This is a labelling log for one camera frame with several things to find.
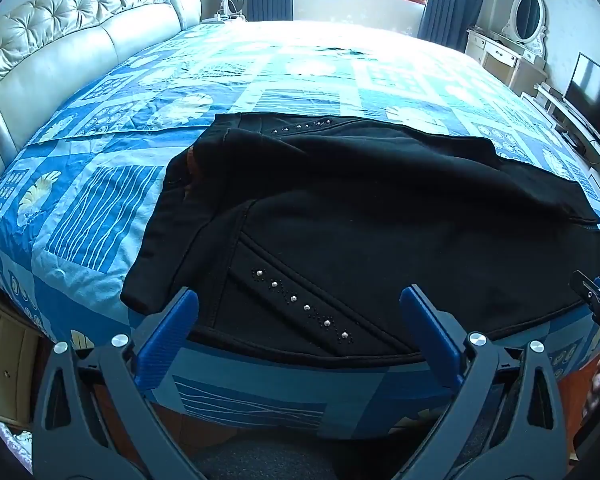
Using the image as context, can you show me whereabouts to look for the cream tufted leather headboard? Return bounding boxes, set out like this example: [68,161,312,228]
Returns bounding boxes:
[0,0,203,161]

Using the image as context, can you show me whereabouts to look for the white oval vanity mirror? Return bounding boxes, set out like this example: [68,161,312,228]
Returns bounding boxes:
[502,0,549,58]

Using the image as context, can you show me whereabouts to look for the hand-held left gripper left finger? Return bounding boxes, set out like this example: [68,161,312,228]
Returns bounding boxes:
[32,287,216,480]

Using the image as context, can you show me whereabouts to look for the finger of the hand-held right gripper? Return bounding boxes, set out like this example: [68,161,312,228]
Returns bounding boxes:
[570,270,600,307]

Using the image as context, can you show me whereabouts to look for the cream bedside cabinet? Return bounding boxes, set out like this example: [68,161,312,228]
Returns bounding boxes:
[0,290,41,431]

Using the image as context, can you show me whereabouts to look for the white dressing table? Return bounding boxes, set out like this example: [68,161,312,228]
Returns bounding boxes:
[466,27,548,96]

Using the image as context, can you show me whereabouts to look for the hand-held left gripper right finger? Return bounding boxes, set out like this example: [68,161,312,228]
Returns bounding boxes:
[395,285,566,480]

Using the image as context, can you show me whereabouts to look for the black pants with studs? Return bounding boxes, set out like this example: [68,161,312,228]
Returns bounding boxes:
[120,112,600,368]

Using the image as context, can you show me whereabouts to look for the white television stand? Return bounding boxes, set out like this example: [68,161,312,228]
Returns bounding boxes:
[534,82,600,196]

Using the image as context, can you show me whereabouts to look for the person's right hand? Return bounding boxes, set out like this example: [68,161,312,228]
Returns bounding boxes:
[582,352,600,422]

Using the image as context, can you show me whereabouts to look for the black flat television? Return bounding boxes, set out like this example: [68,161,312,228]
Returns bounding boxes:
[564,52,600,136]

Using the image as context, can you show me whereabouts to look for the blue patterned bedsheet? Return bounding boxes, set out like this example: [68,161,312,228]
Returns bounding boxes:
[0,20,600,441]

